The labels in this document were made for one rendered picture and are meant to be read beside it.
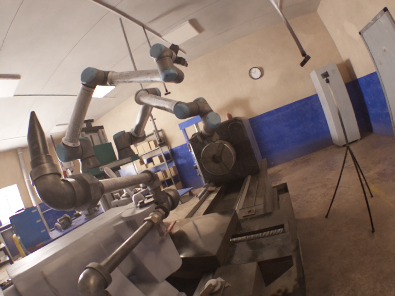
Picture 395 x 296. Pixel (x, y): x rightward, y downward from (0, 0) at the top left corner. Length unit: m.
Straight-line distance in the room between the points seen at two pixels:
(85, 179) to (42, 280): 0.22
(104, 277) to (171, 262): 0.26
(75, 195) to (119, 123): 6.50
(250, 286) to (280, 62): 4.83
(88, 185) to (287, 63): 4.96
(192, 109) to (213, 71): 4.08
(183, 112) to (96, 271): 0.93
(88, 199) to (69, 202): 0.03
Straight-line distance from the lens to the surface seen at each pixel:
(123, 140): 1.93
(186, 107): 1.06
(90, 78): 1.32
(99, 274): 0.24
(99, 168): 1.63
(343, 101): 4.69
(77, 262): 0.40
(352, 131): 4.78
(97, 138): 2.04
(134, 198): 0.50
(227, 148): 1.35
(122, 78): 1.33
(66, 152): 1.49
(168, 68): 1.01
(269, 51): 5.09
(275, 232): 0.70
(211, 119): 1.11
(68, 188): 0.20
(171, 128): 5.48
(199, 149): 1.63
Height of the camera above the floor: 1.25
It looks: 2 degrees down
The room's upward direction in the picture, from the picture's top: 21 degrees counter-clockwise
